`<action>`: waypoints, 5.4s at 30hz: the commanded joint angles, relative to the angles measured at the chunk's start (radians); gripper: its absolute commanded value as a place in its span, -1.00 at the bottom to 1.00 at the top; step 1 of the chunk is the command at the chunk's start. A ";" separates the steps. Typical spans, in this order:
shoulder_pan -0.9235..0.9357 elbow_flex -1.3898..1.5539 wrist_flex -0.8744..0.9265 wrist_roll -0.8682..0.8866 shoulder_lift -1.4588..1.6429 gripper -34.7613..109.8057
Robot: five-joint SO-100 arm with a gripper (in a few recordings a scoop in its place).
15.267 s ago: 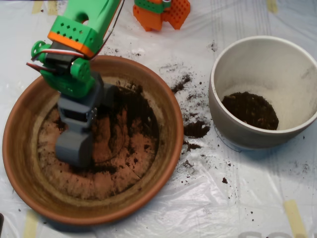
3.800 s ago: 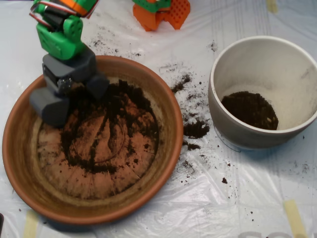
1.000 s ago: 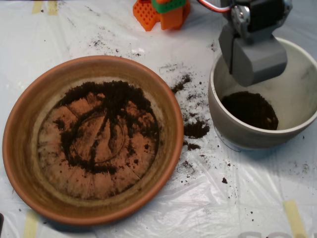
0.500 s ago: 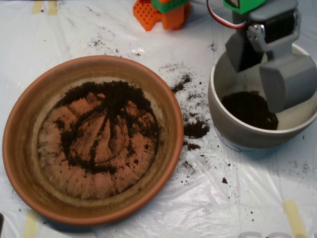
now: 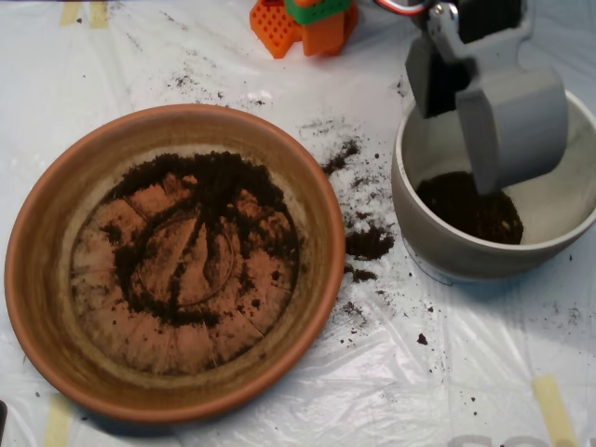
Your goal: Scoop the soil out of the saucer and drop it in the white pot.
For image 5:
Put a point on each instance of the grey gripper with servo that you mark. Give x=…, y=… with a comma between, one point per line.
x=484, y=140

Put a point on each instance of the dark soil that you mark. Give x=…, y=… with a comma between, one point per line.
x=461, y=205
x=209, y=172

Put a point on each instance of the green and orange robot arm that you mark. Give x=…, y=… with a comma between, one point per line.
x=321, y=35

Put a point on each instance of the long spilled soil streak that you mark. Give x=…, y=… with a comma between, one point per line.
x=342, y=156

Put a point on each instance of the white ceramic pot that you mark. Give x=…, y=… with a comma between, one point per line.
x=465, y=261

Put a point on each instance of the large spilled soil pile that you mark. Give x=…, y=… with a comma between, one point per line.
x=368, y=242

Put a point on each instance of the small spilled soil patch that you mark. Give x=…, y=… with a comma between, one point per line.
x=361, y=274

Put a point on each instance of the tiny soil clump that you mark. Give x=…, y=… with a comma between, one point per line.
x=423, y=339

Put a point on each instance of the terracotta saucer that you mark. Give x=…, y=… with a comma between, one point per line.
x=46, y=298

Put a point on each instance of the clear plastic sheet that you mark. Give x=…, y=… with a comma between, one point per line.
x=419, y=396

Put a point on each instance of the beige masking tape strip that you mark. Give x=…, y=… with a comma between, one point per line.
x=70, y=14
x=98, y=15
x=554, y=410
x=58, y=423

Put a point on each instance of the black object at edge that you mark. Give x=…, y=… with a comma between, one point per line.
x=3, y=419

